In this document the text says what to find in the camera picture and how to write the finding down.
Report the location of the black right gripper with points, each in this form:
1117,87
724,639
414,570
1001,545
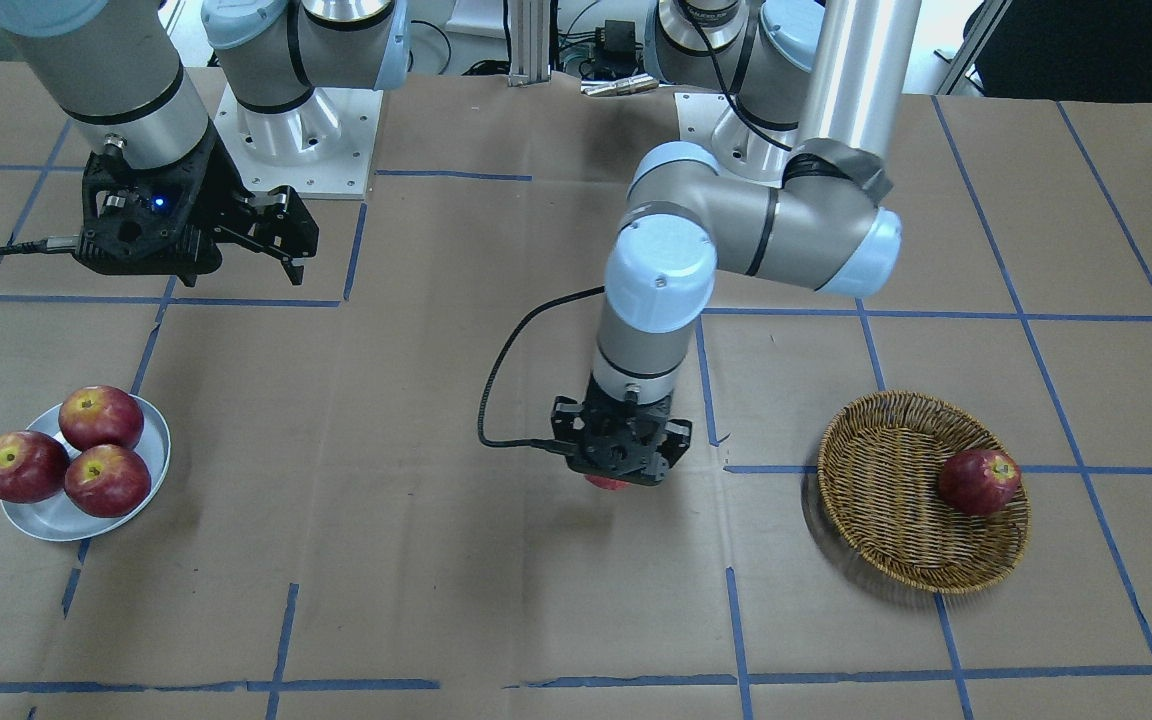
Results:
223,194

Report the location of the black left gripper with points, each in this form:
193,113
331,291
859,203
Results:
678,432

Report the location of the red yellow apple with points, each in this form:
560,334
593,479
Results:
606,483

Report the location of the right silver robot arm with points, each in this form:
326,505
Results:
112,67

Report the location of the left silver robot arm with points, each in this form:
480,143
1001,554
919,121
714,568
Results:
797,200

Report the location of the brown wicker basket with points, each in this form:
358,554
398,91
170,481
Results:
878,469

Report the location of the red apple on plate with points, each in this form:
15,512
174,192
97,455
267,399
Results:
32,466
107,481
101,415

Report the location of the dark red apple in basket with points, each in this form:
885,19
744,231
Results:
979,481

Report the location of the white blue plate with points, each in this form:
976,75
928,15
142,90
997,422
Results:
80,515

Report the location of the black power adapter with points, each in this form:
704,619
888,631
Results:
616,43

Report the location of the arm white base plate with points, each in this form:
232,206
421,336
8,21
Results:
323,149
708,121

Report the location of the aluminium frame post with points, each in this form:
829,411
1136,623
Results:
529,36

